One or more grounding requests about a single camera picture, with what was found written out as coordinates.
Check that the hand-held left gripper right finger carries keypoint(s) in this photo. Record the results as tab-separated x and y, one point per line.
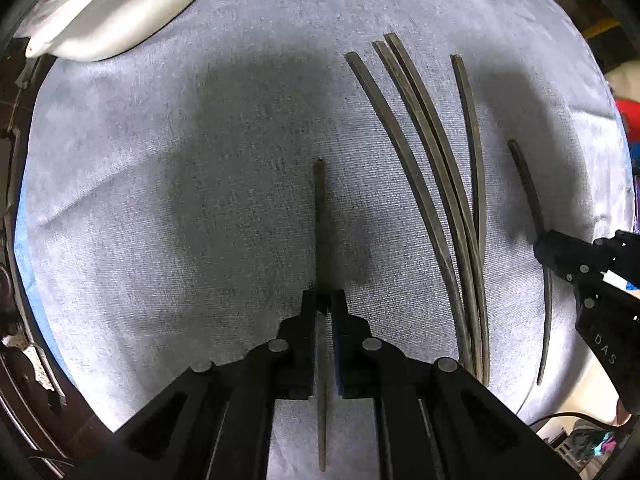
340	350

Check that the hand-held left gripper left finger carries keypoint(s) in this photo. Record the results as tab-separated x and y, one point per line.
307	320

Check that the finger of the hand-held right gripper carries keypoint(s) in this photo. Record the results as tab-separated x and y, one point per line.
627	255
570	257

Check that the dark wooden chopstick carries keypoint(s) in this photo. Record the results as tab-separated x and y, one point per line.
320	220
380	110
473	110
406	110
428	110
527	185

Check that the person's right hand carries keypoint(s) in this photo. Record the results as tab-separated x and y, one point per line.
624	412

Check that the colourful cloth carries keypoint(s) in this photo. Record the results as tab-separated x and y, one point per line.
600	447

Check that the red and blue object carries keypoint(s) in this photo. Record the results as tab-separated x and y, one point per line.
629	120

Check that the grey tablecloth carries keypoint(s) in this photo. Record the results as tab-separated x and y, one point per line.
175	185

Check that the blue table cover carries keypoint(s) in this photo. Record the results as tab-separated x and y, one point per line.
22	260

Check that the white bowl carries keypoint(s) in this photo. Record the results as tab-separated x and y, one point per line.
150	10

